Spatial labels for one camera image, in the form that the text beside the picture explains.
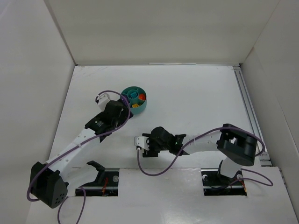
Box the teal round divided container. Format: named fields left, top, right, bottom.
left=121, top=86, right=147, bottom=115

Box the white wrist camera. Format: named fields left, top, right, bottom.
left=134, top=136, right=149, bottom=151
left=95, top=93, right=110, bottom=112

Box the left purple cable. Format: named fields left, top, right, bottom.
left=27, top=90, right=131, bottom=224

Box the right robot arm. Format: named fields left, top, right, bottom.
left=134, top=124, right=258, bottom=178

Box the aluminium rail right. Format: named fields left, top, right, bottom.
left=233, top=65, right=272, bottom=167

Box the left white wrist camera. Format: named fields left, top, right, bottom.
left=95, top=93, right=110, bottom=112

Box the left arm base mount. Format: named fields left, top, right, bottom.
left=82, top=169, right=120, bottom=197

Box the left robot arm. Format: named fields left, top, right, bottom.
left=26, top=97, right=131, bottom=208

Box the orange round lego piece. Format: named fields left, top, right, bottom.
left=139, top=94, right=146, bottom=101

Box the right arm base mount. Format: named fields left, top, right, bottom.
left=201, top=169, right=247, bottom=196

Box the long teal lego brick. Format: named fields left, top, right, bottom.
left=129, top=91, right=138, bottom=99

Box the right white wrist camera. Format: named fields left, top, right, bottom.
left=134, top=136, right=149, bottom=151

